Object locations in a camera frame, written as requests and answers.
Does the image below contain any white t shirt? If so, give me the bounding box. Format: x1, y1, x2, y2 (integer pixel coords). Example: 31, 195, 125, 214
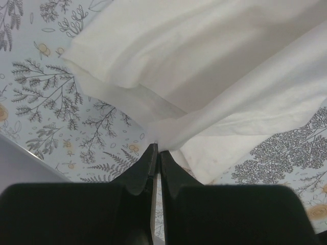
62, 1, 326, 184

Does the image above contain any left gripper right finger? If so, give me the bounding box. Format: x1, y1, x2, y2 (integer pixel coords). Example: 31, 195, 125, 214
160, 152, 320, 244

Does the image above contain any floral table mat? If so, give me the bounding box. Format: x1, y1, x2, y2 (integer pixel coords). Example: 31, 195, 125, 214
1, 1, 326, 233

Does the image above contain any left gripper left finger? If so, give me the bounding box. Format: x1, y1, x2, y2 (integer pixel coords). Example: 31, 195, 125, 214
1, 143, 158, 244

